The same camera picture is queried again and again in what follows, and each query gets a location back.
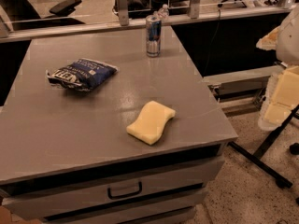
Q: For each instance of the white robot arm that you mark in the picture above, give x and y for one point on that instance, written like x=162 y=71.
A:
x=282 y=90

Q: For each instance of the blue chip bag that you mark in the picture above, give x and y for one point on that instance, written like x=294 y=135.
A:
x=82 y=75

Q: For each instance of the red bull can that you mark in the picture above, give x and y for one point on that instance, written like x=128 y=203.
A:
x=153 y=35

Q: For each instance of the yellow sponge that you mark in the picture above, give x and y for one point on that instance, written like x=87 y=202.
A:
x=150 y=123

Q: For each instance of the grey drawer cabinet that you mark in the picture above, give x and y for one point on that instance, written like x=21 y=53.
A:
x=54 y=139

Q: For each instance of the upper grey drawer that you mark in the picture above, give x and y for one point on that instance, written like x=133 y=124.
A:
x=157 y=180

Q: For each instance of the black office chair left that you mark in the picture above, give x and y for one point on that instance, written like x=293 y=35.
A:
x=23 y=15

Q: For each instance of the black drawer handle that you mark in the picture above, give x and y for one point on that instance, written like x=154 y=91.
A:
x=124 y=190

